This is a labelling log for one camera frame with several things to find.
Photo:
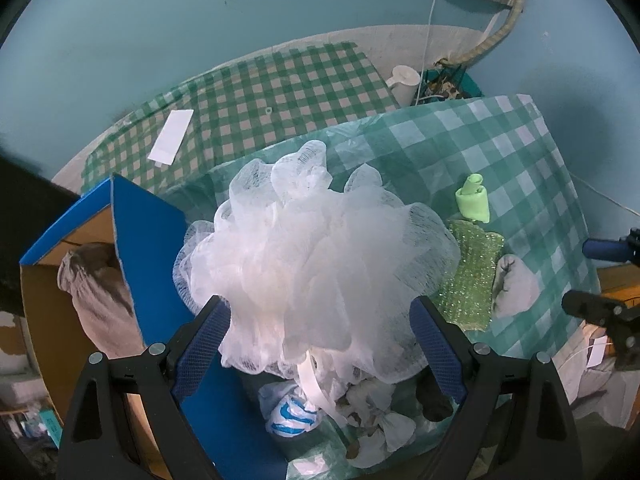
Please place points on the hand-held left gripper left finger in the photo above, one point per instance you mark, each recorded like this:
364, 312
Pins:
200, 355

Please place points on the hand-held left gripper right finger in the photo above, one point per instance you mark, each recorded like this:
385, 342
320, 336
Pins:
440, 350

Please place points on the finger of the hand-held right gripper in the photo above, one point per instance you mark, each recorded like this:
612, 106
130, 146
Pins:
602, 250
585, 305

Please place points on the pale grey sock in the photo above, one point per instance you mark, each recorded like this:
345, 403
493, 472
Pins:
517, 285

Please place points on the green sparkly scrub cloth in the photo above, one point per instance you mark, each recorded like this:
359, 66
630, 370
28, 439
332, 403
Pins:
470, 270

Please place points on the white blue striped cloth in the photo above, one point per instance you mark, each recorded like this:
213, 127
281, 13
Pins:
290, 412

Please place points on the blue cardboard box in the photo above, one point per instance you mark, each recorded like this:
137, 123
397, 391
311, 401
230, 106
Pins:
155, 240

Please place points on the pinkish grey towel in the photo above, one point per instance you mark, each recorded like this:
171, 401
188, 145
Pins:
95, 290

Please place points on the light green cloth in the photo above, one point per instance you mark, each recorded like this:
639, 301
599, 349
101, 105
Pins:
475, 205

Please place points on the white mesh bath loofah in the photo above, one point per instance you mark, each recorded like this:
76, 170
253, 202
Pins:
310, 260

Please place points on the white fabric bundle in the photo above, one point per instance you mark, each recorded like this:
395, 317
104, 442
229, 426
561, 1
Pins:
600, 395

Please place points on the teal checkered plastic tablecloth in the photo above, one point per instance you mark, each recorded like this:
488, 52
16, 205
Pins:
500, 150

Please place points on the blue storage basket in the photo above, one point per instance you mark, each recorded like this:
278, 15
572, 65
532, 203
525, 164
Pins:
470, 87

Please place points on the black hanging clothing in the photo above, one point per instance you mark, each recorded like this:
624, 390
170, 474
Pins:
25, 235

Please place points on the white paper slip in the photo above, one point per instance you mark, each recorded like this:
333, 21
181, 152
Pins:
172, 135

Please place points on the white plastic cup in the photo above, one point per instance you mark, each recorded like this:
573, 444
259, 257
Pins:
402, 82

